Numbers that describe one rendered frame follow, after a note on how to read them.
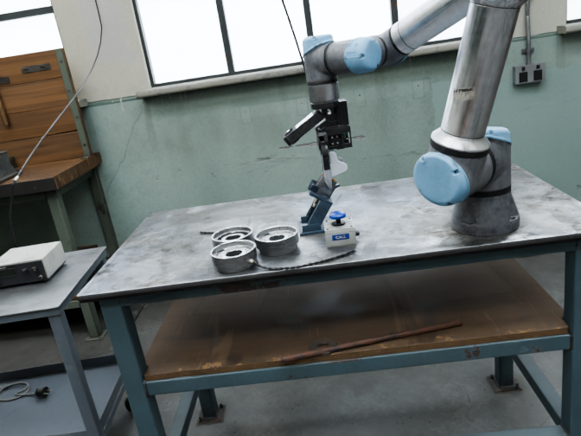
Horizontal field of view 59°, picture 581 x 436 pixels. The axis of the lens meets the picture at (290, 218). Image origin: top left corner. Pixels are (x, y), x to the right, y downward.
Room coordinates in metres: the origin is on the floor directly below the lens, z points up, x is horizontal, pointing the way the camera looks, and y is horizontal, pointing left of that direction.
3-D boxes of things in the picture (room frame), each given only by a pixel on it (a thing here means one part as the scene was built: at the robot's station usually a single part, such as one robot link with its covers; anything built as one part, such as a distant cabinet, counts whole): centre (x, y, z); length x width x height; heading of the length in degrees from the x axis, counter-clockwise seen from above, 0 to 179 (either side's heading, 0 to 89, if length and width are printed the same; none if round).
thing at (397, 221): (1.33, -0.11, 0.79); 1.20 x 0.60 x 0.02; 86
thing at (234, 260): (1.11, 0.14, 0.82); 0.10 x 0.10 x 0.04
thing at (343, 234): (1.15, -0.12, 0.82); 0.08 x 0.07 x 0.05; 86
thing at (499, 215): (1.12, -0.45, 0.85); 0.15 x 0.15 x 0.10
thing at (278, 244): (1.17, 0.04, 0.82); 0.10 x 0.10 x 0.04
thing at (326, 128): (1.28, -0.13, 1.06); 0.09 x 0.08 x 0.12; 89
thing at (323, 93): (1.28, -0.13, 1.14); 0.08 x 0.08 x 0.05
